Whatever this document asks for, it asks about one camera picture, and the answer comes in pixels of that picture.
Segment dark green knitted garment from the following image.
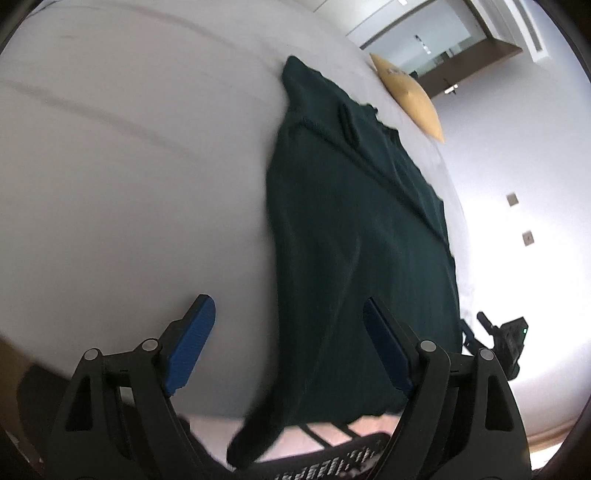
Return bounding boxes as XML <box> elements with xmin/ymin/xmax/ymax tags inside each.
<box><xmin>226</xmin><ymin>57</ymin><xmax>462</xmax><ymax>469</ymax></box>

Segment white bed sheet mattress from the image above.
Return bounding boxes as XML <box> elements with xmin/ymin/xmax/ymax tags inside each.
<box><xmin>1</xmin><ymin>1</ymin><xmax>467</xmax><ymax>418</ymax></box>

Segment yellow pillow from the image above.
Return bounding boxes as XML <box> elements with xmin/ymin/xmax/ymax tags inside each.
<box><xmin>370</xmin><ymin>53</ymin><xmax>445</xmax><ymax>143</ymax></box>

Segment brown framed doorway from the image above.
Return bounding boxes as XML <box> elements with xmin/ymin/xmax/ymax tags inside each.
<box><xmin>362</xmin><ymin>0</ymin><xmax>522</xmax><ymax>98</ymax></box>

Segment white air vent panel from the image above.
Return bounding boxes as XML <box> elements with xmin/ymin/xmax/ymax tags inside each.
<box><xmin>506</xmin><ymin>0</ymin><xmax>546</xmax><ymax>56</ymax></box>

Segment grey wall socket lower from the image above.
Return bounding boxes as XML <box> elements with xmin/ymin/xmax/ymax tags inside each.
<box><xmin>522</xmin><ymin>231</ymin><xmax>534</xmax><ymax>246</ymax></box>

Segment grey wall socket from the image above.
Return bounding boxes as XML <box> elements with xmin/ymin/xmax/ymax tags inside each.
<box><xmin>522</xmin><ymin>231</ymin><xmax>534</xmax><ymax>246</ymax></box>
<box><xmin>507</xmin><ymin>193</ymin><xmax>519</xmax><ymax>206</ymax></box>

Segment grey wall socket upper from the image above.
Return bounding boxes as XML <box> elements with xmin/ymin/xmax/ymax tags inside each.
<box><xmin>507</xmin><ymin>193</ymin><xmax>519</xmax><ymax>206</ymax></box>

